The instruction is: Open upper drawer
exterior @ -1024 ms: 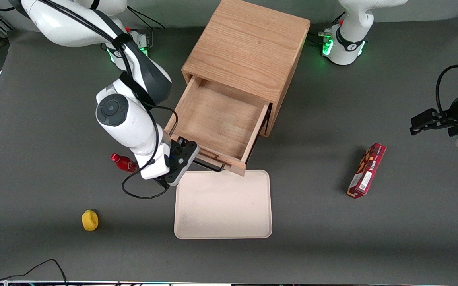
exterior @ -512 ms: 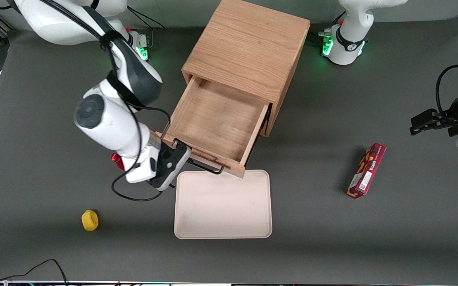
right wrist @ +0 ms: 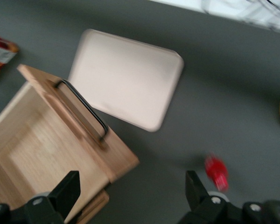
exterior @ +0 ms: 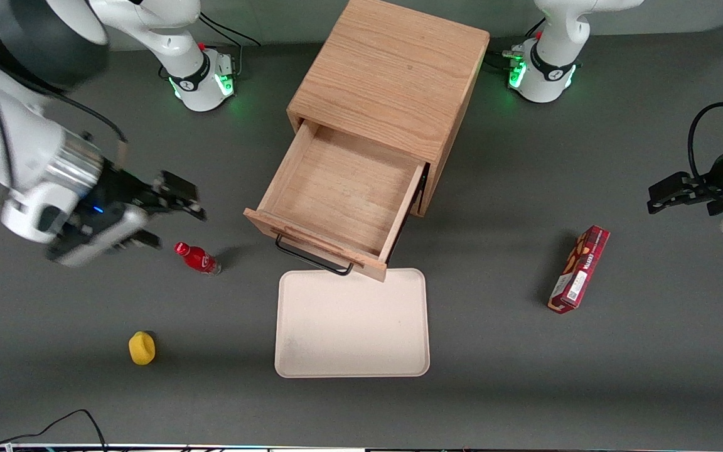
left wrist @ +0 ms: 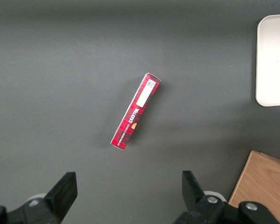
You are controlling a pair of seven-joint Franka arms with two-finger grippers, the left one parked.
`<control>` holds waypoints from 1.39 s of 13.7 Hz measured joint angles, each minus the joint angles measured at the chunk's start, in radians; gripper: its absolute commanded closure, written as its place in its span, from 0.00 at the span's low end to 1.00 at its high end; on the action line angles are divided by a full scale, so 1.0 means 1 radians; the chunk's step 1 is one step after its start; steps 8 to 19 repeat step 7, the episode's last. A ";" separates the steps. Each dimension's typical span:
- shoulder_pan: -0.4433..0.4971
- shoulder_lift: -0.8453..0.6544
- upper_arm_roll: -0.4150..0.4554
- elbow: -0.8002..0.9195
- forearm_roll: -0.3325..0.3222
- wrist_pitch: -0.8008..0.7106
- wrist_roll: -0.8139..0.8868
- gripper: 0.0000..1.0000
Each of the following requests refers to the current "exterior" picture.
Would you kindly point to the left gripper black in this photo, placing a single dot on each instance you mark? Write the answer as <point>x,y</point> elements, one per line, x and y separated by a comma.
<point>715,185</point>

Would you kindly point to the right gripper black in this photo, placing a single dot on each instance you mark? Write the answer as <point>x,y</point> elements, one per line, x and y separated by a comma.
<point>122,186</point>

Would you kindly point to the wooden drawer with inner box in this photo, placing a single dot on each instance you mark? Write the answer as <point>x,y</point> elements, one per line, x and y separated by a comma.
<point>342,188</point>

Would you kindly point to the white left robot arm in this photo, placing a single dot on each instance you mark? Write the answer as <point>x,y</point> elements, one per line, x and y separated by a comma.
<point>550,63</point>

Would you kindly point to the wooden drawer cabinet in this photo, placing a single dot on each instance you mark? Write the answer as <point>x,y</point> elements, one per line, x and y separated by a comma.
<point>393,69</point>

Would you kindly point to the small red cola bottle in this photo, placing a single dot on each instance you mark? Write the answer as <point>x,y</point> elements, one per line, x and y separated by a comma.
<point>198,258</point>

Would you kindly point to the red cookie box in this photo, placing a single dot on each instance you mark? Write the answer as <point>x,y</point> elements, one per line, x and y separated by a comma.
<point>580,270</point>

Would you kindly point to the yellow sponge toy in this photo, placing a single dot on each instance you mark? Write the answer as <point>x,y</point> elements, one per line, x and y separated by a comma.
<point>142,349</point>

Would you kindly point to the cream rectangular tray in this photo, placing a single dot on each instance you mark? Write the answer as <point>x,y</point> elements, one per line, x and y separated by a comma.
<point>352,326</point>

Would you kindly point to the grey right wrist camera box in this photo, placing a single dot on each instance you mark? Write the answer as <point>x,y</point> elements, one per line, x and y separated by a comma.
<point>98,242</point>

